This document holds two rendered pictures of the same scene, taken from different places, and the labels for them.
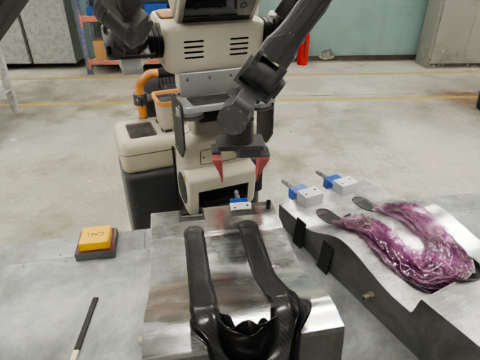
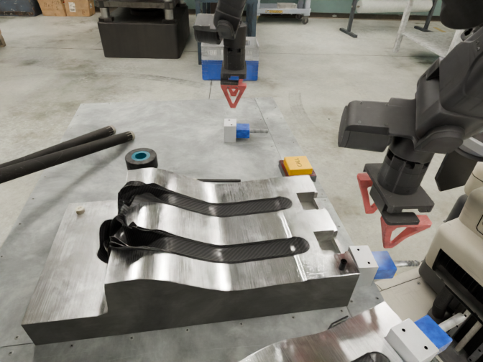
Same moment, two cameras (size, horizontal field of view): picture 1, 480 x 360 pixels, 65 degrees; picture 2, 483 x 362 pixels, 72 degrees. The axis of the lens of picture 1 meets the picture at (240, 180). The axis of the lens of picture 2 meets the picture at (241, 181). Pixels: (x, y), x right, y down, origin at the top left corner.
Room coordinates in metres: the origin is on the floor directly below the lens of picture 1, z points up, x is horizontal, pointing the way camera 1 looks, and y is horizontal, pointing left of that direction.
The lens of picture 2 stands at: (0.51, -0.40, 1.31)
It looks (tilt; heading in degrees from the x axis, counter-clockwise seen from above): 37 degrees down; 91
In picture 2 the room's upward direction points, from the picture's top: 2 degrees clockwise
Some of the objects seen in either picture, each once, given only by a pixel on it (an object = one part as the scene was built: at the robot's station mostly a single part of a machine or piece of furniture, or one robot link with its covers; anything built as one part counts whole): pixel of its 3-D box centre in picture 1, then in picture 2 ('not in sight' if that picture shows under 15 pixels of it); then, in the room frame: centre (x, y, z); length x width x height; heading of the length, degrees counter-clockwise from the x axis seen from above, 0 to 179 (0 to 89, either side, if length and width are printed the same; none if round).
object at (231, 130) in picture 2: not in sight; (246, 131); (0.50, 0.49, 0.83); 0.13 x 0.05 x 0.05; 2
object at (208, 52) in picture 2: not in sight; (230, 48); (0.28, 3.29, 0.28); 0.61 x 0.41 x 0.15; 3
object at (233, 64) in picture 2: not in sight; (233, 59); (0.47, 0.48, 1.04); 0.10 x 0.07 x 0.07; 92
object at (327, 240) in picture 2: (242, 216); (328, 248); (0.66, -0.01, 0.87); 0.05 x 0.05 x 0.04; 11
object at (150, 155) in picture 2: not in sight; (141, 161); (0.23, 0.32, 0.82); 0.08 x 0.08 x 0.04
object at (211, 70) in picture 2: not in sight; (229, 65); (0.28, 3.29, 0.11); 0.61 x 0.41 x 0.22; 3
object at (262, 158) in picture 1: (251, 161); (393, 220); (0.74, -0.02, 0.96); 0.07 x 0.07 x 0.09; 6
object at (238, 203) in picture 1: (238, 204); (384, 264); (0.77, 0.00, 0.83); 0.13 x 0.05 x 0.05; 6
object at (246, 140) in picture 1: (240, 132); (401, 172); (0.73, 0.00, 1.04); 0.10 x 0.07 x 0.07; 96
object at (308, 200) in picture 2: (192, 222); (309, 207); (0.64, 0.10, 0.87); 0.05 x 0.05 x 0.04; 11
